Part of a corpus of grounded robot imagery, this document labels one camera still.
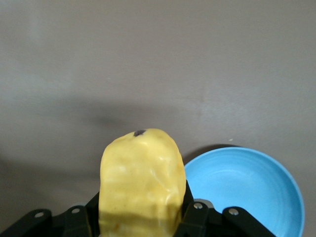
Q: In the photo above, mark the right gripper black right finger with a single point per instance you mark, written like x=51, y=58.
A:
x=205, y=219

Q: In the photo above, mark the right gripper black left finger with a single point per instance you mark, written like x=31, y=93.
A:
x=61, y=222

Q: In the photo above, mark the yellow potato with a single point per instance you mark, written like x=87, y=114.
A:
x=140, y=177

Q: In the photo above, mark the blue round plate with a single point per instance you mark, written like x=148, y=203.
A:
x=247, y=182

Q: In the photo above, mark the brown table mat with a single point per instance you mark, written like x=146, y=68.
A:
x=148, y=54

